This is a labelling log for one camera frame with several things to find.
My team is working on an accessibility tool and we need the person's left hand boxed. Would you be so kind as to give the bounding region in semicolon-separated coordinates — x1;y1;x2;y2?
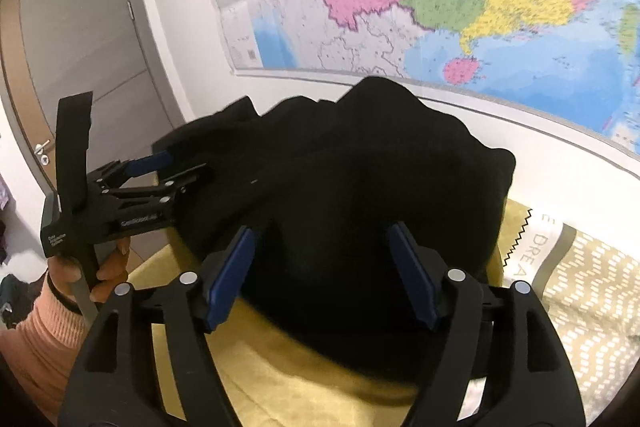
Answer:
47;237;132;309

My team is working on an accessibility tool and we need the dark cloth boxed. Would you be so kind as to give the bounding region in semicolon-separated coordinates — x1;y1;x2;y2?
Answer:
0;274;36;330

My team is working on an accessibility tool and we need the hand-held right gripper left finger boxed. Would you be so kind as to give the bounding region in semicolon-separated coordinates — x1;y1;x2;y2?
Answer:
57;226;259;427

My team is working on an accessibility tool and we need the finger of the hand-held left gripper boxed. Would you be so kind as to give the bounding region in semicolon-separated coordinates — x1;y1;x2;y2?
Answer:
150;163;209;210
122;150;174;178

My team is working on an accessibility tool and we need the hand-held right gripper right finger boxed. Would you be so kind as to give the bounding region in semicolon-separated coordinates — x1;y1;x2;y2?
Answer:
386;221;587;427

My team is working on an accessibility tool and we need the person's left forearm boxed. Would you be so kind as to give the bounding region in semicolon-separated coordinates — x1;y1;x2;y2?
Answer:
0;277;103;423

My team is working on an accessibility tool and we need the black garment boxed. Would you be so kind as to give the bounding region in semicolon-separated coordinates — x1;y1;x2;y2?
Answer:
150;76;517;385

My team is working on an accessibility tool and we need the grey door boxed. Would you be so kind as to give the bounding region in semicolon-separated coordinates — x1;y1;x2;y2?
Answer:
0;0;196;220

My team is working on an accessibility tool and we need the patterned bed sheet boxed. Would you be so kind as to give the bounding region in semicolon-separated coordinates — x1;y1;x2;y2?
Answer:
480;197;640;427

